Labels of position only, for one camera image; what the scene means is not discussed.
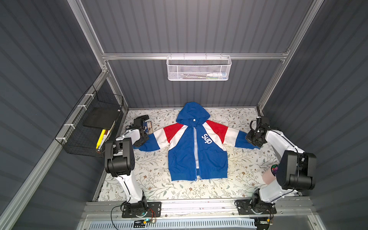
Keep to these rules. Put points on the black notebook in basket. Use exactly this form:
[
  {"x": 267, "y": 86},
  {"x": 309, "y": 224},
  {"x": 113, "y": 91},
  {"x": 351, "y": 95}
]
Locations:
[{"x": 102, "y": 118}]

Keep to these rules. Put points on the white tube in mesh basket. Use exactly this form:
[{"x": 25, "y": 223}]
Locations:
[{"x": 217, "y": 75}]

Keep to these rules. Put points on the blue red white hooded jacket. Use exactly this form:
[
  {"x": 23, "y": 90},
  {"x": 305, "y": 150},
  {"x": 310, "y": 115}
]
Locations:
[{"x": 197, "y": 145}]

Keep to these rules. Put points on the white wire mesh basket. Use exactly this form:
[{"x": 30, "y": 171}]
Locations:
[{"x": 196, "y": 67}]

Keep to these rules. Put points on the yellow highlighter marker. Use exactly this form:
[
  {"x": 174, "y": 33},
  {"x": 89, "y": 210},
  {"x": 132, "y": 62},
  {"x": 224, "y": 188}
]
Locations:
[{"x": 100, "y": 140}]

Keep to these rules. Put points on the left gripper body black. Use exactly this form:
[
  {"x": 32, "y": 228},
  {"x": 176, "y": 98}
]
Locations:
[{"x": 142, "y": 126}]

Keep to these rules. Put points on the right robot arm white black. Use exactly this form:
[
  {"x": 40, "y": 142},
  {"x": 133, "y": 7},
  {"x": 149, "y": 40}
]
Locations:
[{"x": 296, "y": 169}]

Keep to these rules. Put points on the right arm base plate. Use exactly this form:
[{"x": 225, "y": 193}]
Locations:
[{"x": 248, "y": 207}]

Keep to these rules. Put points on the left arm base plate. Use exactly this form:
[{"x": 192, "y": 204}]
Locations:
[{"x": 141, "y": 210}]

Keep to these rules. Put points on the black wire wall basket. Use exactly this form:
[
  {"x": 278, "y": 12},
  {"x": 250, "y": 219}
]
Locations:
[{"x": 77, "y": 139}]

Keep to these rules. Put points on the pink cup with markers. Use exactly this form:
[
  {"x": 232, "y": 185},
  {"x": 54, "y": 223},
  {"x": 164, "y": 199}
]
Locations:
[{"x": 270, "y": 174}]

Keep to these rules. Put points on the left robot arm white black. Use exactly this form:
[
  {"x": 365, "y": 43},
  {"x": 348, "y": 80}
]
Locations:
[{"x": 120, "y": 160}]

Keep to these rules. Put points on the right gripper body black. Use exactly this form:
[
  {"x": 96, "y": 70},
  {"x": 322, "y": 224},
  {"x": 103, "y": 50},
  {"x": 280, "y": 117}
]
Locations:
[{"x": 256, "y": 133}]

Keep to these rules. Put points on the white perforated cable tray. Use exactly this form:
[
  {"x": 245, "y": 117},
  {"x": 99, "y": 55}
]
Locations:
[{"x": 176, "y": 224}]

